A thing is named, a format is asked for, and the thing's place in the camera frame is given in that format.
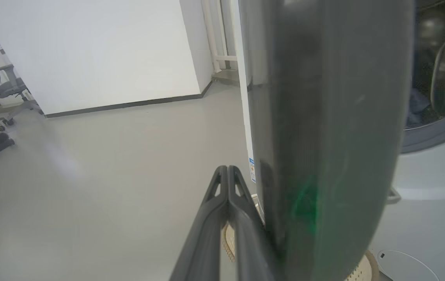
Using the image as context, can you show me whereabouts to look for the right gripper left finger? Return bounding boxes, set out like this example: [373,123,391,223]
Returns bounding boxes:
[170,165,230,281]

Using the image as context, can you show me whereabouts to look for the white wall pipes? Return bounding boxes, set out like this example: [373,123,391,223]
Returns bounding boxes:
[201,0,239,73]

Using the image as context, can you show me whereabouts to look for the cream perforated laundry basket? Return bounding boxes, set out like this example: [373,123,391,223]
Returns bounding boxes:
[222,193,381,281]

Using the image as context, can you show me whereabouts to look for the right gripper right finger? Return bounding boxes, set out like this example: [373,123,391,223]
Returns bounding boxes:
[227,165,282,281]

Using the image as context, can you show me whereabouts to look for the white front-load washing machine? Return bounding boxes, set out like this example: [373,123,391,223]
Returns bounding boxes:
[232,0,445,281]

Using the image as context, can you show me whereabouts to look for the dark grey washer door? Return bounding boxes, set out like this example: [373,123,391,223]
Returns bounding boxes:
[238,0,416,281]

